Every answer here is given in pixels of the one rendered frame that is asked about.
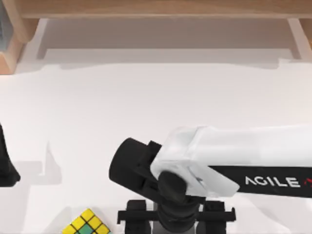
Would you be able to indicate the yellow and green puzzle cube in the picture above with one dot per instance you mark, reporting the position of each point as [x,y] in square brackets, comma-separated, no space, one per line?
[85,224]

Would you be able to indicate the wooden open shelf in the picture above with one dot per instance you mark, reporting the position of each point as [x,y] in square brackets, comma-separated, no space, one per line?
[156,9]

